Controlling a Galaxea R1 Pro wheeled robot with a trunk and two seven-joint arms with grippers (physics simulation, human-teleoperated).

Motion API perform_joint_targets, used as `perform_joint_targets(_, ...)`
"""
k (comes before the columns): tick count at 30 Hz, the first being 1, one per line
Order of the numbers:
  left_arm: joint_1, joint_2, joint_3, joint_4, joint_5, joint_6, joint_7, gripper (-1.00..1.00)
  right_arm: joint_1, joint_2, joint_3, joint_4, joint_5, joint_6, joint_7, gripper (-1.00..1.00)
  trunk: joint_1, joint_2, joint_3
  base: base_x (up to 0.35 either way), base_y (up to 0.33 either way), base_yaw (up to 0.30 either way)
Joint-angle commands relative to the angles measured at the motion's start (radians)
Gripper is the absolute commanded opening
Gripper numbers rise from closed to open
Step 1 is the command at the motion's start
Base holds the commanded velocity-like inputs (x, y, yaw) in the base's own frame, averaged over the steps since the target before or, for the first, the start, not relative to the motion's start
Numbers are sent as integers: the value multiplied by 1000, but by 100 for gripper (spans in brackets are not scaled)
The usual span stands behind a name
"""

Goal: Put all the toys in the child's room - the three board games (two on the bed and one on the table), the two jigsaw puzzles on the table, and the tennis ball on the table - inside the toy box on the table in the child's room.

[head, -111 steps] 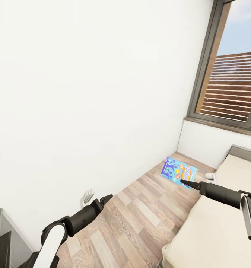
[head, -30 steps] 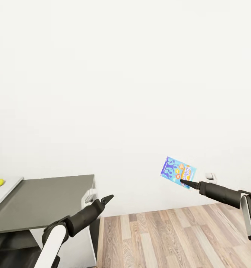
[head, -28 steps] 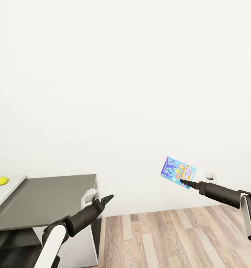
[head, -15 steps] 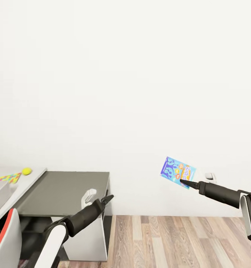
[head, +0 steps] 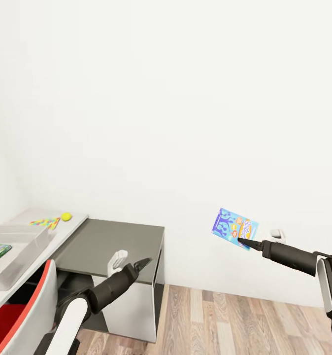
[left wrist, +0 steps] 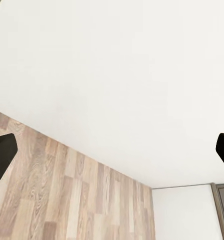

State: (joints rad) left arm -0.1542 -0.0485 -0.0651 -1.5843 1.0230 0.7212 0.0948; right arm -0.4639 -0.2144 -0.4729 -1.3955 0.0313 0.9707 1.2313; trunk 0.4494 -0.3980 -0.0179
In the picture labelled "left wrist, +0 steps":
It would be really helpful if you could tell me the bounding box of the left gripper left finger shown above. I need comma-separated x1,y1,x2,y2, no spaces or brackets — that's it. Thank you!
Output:
0,133,18,180

